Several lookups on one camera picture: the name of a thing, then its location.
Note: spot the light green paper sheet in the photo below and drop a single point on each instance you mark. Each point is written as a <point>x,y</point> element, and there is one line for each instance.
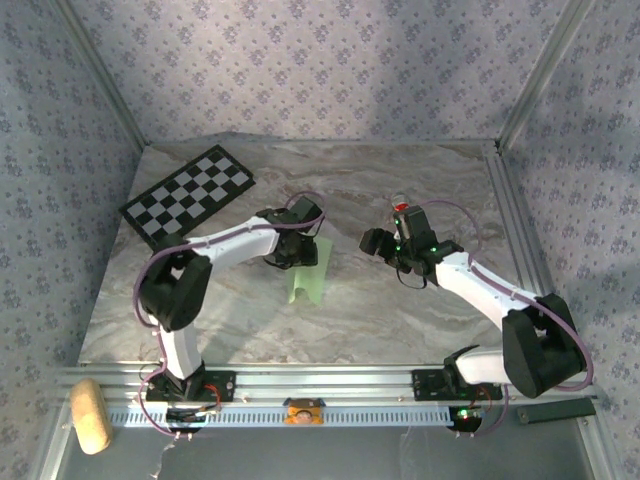
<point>312,285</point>

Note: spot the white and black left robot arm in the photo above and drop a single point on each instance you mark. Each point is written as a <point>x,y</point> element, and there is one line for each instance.
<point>235,245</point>

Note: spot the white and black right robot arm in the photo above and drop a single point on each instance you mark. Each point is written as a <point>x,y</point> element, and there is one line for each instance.
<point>475,287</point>

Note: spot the red glitter tube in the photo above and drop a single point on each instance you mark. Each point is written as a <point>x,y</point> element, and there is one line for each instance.
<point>400,206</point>

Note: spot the black and white checkerboard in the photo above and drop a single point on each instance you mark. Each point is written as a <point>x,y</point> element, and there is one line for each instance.
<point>190,195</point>

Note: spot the orange cartoon figure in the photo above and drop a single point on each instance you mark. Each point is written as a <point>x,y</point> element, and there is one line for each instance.
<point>303,414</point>

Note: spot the flat black bar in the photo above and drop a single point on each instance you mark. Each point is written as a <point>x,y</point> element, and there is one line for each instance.
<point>555,411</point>

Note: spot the tan cork block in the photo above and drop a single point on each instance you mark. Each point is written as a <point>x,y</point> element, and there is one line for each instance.
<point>90,415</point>

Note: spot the aluminium side rail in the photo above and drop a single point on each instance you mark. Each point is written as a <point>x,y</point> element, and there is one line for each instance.
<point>507,200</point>

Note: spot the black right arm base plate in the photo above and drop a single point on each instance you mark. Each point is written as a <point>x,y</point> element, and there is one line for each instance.
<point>425,385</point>

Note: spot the long aluminium mounting rail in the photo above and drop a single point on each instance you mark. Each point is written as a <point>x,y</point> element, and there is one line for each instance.
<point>325,382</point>

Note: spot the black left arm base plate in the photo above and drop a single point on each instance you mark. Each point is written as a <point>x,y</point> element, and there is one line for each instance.
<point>225,385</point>

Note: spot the aluminium frame post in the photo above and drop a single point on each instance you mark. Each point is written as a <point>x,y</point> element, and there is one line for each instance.
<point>542,75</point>
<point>104,75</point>

